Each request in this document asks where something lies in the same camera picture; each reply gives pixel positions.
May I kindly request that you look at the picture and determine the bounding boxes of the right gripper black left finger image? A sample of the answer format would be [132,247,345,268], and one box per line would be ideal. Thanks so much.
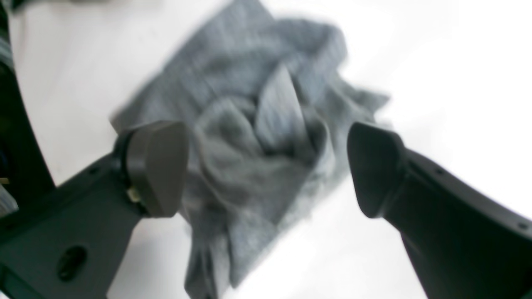
[0,121,189,299]

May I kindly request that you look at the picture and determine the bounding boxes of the grey T-shirt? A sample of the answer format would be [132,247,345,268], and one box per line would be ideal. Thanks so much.
[111,0,388,299]

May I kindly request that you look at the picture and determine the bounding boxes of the black robot arm image left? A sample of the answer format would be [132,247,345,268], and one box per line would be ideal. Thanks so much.
[0,0,55,217]

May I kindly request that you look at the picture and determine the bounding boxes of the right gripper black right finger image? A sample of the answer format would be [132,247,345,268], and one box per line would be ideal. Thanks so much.
[347,122,532,299]

